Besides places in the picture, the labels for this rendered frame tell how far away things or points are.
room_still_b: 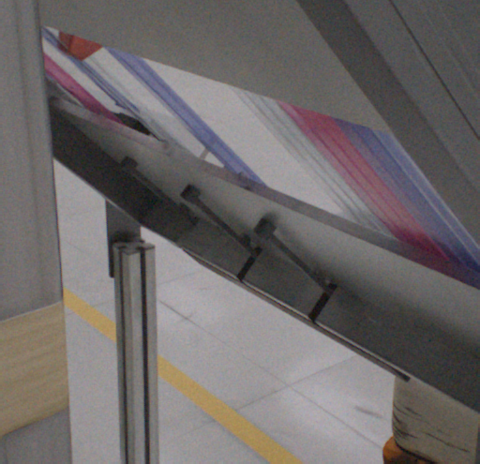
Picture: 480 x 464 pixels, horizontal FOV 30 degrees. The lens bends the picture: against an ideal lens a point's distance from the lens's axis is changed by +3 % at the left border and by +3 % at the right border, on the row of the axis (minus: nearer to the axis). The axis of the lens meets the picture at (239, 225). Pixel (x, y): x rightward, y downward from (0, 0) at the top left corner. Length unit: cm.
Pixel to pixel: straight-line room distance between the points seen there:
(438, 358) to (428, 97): 54
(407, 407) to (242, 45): 124
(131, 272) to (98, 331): 114
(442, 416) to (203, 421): 55
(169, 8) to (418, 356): 44
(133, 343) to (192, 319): 113
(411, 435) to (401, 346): 84
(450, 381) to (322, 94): 40
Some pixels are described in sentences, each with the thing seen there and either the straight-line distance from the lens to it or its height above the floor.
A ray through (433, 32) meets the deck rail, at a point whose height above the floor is 104.
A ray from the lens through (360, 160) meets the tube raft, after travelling 49.
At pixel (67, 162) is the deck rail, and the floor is 78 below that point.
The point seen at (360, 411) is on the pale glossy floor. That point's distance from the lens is 195.
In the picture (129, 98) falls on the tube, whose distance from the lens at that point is 77.
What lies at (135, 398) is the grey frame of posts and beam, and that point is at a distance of 119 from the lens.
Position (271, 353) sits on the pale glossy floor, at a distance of 213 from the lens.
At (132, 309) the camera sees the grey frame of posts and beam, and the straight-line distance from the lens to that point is 113.
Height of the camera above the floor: 109
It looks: 22 degrees down
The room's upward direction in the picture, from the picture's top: 1 degrees clockwise
